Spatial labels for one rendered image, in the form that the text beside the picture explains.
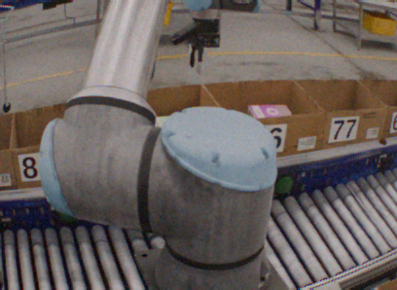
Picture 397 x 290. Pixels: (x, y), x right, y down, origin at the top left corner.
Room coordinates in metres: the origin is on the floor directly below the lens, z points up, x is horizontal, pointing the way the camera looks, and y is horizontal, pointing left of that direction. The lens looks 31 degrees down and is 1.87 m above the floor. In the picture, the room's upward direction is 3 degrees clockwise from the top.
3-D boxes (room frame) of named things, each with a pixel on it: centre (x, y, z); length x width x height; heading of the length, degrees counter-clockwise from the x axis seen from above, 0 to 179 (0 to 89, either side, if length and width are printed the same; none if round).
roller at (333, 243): (1.32, -0.48, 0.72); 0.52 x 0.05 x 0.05; 19
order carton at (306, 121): (1.72, -0.23, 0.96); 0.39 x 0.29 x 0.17; 109
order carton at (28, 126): (1.46, 0.50, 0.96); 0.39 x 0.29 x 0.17; 109
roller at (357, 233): (1.37, -0.61, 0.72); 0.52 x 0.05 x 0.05; 19
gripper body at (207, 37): (1.62, 0.00, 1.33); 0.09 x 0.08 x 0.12; 113
